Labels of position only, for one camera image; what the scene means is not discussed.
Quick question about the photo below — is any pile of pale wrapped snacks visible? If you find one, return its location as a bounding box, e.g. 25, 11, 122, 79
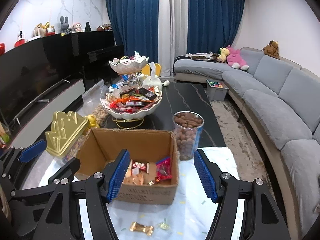
115, 51, 145, 65

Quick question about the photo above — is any grey television cabinet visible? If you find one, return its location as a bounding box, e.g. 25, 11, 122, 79
5, 77, 84, 148

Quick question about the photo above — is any clear plastic bag of nuts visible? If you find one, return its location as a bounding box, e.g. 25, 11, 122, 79
84, 85, 110, 127

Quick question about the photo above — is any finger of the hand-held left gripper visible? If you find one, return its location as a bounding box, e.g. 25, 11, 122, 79
10, 157, 81, 200
0, 139, 48, 180

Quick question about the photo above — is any black curved television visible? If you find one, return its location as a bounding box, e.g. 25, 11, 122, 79
0, 36, 75, 125

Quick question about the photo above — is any gold snack packet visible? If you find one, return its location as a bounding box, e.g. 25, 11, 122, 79
129, 221, 154, 236

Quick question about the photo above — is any grey mottled rug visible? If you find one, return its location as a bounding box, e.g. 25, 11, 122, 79
207, 97, 273, 193

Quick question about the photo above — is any clear candy box gold lid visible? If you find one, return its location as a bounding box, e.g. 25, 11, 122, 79
45, 111, 90, 164

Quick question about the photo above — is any pile of red wrapped snacks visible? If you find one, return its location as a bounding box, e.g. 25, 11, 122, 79
101, 84, 160, 114

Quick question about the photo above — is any brown plush toy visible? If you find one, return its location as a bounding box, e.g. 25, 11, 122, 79
262, 40, 280, 60

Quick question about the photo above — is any light blue patterned cloth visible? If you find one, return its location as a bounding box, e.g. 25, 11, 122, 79
40, 146, 247, 240

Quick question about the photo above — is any pink plush toy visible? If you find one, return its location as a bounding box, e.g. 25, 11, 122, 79
226, 45, 250, 70

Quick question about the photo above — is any blue curtain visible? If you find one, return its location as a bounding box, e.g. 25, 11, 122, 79
187, 0, 245, 57
103, 0, 160, 64

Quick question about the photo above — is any black upright piano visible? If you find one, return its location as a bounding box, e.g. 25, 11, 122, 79
41, 31, 125, 85

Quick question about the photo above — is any yellow plush toy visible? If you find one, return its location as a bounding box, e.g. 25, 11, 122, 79
216, 47, 230, 62

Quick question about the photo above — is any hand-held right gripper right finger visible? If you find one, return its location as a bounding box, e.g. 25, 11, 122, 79
194, 149, 292, 240

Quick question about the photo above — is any yellow duck toy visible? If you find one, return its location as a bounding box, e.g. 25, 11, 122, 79
86, 114, 97, 129

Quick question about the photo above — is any white sheer curtain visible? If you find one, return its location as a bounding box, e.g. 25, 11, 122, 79
159, 0, 189, 77

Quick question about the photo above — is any brown cardboard box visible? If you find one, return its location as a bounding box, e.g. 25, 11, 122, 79
75, 128, 180, 205

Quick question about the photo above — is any white wooden frame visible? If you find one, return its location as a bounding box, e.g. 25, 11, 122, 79
27, 29, 48, 42

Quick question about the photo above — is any clear jar of brown nuts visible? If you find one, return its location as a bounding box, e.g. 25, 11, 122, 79
173, 111, 204, 161

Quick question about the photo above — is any pile of cloth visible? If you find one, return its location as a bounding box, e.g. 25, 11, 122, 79
185, 52, 220, 62

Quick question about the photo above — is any white tiered snack stand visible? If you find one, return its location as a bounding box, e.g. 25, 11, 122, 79
100, 56, 163, 129

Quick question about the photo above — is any red candy bag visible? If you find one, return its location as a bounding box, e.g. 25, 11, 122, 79
155, 156, 173, 180

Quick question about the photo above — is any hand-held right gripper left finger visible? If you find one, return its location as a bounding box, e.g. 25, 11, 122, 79
32, 149, 131, 240

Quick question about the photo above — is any grey bunny plush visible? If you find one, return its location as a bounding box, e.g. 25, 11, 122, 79
60, 16, 70, 33

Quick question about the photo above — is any grey sectional sofa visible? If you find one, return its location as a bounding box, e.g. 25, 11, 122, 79
173, 47, 320, 233

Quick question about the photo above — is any grey storage bin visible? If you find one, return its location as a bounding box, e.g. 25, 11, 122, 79
206, 79, 229, 102

